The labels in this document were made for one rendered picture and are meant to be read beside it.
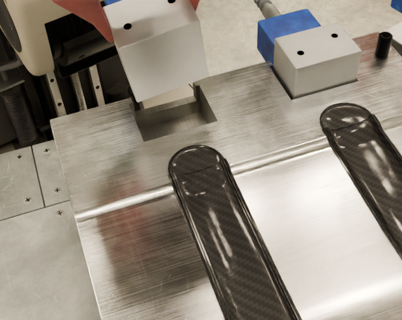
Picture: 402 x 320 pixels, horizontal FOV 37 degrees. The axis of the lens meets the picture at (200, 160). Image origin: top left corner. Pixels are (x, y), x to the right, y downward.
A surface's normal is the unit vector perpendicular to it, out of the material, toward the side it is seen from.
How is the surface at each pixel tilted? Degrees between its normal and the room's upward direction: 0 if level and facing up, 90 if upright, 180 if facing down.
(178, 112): 90
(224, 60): 0
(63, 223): 0
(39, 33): 98
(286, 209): 3
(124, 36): 12
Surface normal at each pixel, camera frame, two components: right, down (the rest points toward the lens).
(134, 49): 0.34, 0.80
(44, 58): 0.54, 0.71
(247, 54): -0.05, -0.65
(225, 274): 0.16, -0.65
